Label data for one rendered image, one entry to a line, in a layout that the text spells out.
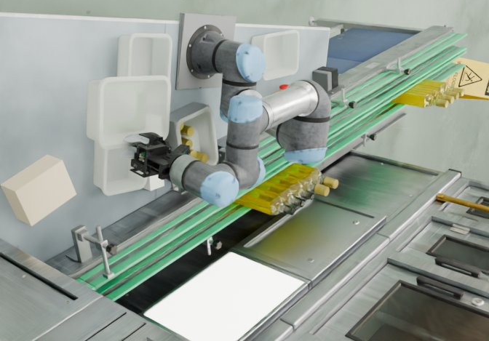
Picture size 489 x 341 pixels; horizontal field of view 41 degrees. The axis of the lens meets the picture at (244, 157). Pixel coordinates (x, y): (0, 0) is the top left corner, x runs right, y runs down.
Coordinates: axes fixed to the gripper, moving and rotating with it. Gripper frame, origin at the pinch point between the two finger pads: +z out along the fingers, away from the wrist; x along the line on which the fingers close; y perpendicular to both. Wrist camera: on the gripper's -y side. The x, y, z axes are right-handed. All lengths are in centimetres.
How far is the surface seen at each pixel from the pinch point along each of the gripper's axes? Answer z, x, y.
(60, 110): 35.5, 2.9, -3.4
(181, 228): 11, 39, -34
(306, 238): -11, 44, -75
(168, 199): 27, 37, -43
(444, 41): 20, -14, -222
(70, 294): -9.8, 31.2, 22.4
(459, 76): 81, 34, -411
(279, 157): 15, 25, -87
